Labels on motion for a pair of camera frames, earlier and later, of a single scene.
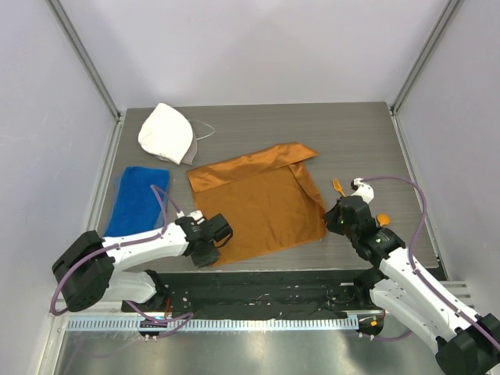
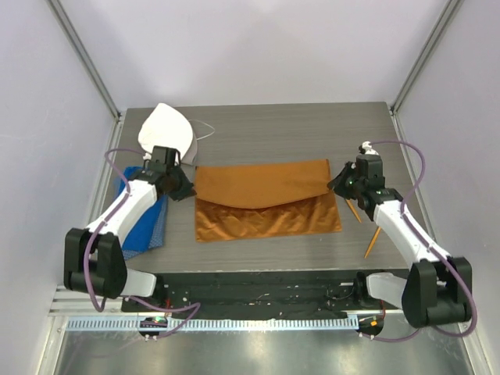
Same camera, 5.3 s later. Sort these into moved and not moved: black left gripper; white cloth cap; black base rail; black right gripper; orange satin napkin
Moved: black left gripper; black right gripper; orange satin napkin
Not moved: black base rail; white cloth cap
